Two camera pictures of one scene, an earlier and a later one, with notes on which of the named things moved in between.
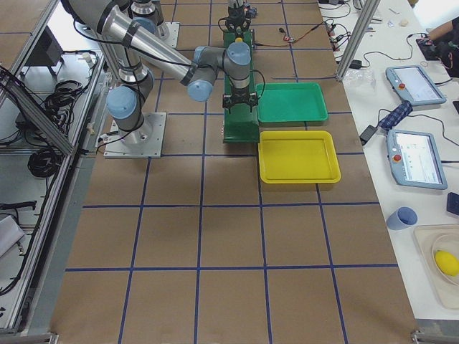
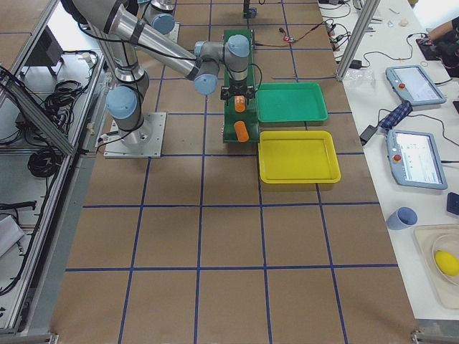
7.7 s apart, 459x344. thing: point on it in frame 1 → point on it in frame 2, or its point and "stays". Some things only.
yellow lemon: x=447 y=264 stays
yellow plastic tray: x=297 y=157 stays
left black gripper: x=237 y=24 → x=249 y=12
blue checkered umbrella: x=396 y=116 stays
